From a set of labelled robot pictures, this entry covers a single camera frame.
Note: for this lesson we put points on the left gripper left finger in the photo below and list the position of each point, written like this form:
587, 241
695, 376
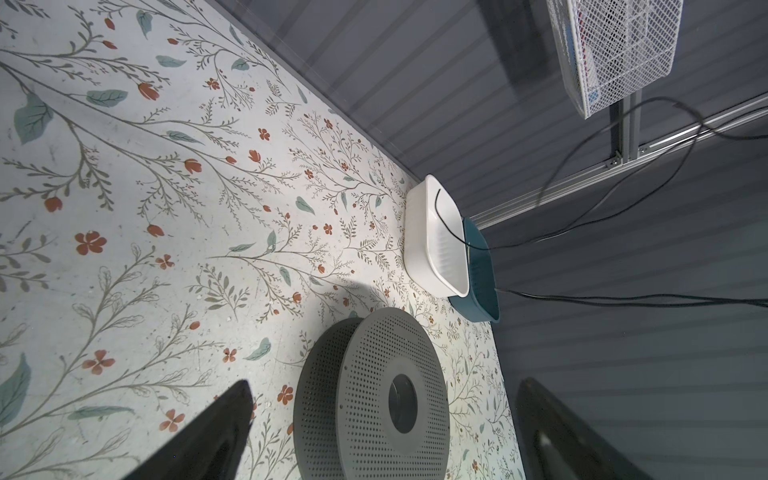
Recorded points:
210, 447

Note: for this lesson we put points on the grey perforated cable spool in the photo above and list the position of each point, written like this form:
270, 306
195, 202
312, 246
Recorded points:
371, 402

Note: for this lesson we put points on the teal plastic bin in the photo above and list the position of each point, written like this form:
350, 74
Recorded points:
481, 304

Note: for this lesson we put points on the white wire wall basket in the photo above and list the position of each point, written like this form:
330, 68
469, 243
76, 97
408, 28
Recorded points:
610, 49

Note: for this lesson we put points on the white plastic bin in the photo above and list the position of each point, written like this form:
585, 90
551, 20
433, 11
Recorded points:
435, 256

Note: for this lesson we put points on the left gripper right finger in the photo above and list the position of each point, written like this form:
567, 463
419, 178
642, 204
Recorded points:
555, 443

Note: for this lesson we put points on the floral table mat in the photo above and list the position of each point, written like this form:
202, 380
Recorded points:
179, 213

